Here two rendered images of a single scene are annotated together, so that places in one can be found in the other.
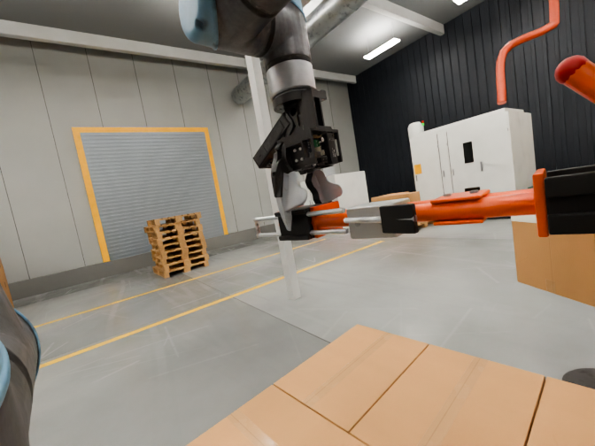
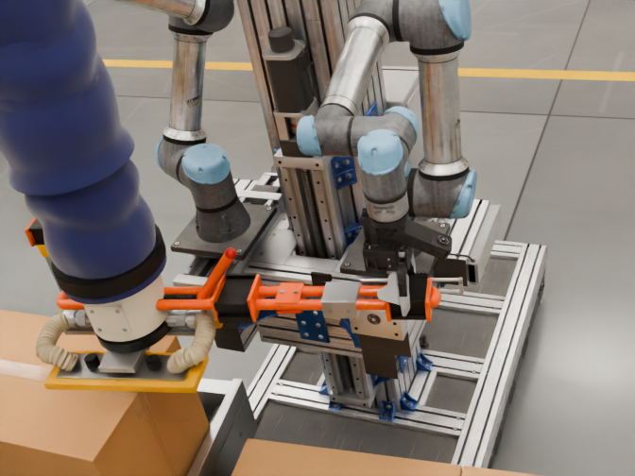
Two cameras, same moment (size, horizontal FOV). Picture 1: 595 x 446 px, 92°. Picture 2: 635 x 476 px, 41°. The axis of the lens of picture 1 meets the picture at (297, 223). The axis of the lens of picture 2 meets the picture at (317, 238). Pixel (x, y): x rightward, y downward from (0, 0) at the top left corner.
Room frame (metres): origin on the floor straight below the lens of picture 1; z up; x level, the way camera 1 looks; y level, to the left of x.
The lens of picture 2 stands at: (1.56, -0.69, 2.35)
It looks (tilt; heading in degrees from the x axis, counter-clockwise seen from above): 36 degrees down; 155
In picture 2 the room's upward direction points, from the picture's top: 12 degrees counter-clockwise
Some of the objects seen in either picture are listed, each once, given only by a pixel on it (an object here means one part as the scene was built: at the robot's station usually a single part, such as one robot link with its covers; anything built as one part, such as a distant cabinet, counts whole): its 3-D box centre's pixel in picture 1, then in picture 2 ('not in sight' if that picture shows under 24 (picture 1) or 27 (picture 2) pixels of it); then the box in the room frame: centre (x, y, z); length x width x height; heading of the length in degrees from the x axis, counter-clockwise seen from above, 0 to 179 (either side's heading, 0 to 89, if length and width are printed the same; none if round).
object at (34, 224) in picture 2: not in sight; (50, 228); (-0.31, -0.50, 1.25); 0.09 x 0.08 x 0.05; 137
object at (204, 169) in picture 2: not in sight; (207, 174); (-0.30, -0.08, 1.20); 0.13 x 0.12 x 0.14; 6
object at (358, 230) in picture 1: (380, 218); (342, 299); (0.41, -0.12, 1.25); 0.07 x 0.07 x 0.04; 47
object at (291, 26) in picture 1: (282, 34); (382, 164); (0.48, -0.03, 1.55); 0.09 x 0.08 x 0.11; 130
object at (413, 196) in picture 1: (402, 210); not in sight; (7.46, -2.78, 0.45); 1.21 x 1.02 x 0.90; 36
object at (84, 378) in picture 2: not in sight; (124, 365); (0.16, -0.52, 1.15); 0.34 x 0.10 x 0.05; 47
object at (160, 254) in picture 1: (176, 242); not in sight; (6.96, 3.01, 0.65); 1.29 x 1.10 x 1.30; 36
